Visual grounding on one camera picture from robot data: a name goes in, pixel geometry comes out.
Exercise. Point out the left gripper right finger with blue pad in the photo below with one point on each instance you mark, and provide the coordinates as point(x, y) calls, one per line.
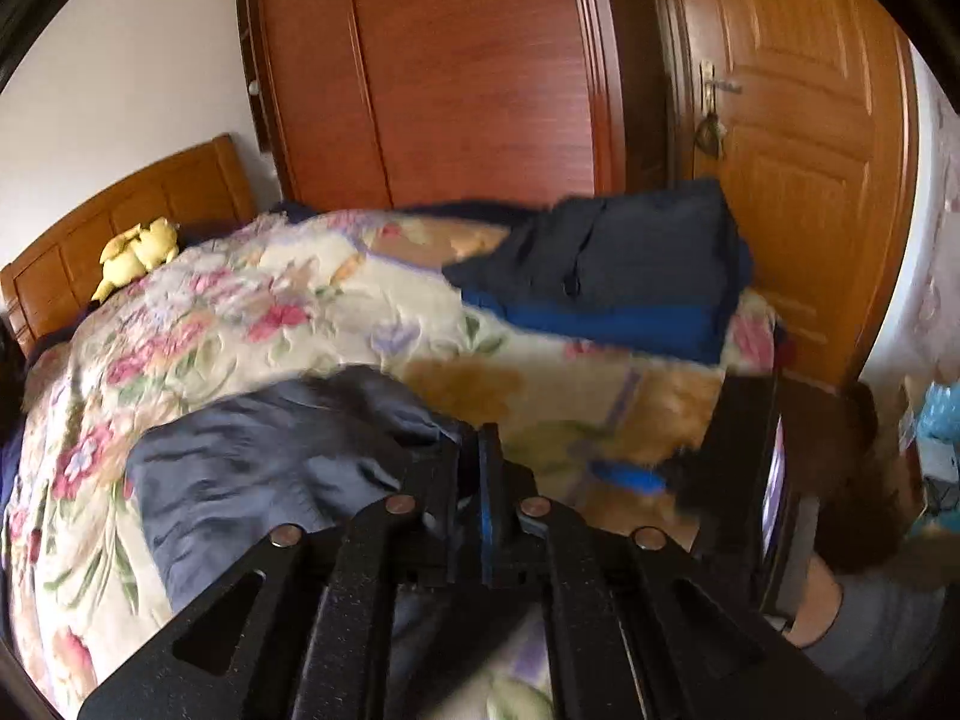
point(635, 626)

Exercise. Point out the wooden headboard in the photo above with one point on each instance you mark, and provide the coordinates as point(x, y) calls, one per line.
point(203, 189)

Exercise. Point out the wooden louvered wardrobe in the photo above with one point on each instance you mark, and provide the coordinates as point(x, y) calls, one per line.
point(399, 103)

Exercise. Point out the wooden room door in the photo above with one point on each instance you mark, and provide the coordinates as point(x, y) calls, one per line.
point(819, 162)

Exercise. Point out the floral bed blanket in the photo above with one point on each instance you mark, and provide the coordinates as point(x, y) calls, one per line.
point(280, 299)

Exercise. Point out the folded dark and blue clothes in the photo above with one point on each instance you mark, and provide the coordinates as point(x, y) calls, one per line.
point(660, 272)

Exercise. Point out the metal door handle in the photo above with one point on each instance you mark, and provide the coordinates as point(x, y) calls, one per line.
point(710, 132)

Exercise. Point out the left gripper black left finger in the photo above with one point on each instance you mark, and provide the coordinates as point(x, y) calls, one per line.
point(379, 618)

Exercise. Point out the yellow plush toy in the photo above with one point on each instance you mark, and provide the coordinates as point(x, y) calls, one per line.
point(133, 254)

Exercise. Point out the person's right forearm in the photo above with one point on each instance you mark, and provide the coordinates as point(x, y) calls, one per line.
point(892, 648)

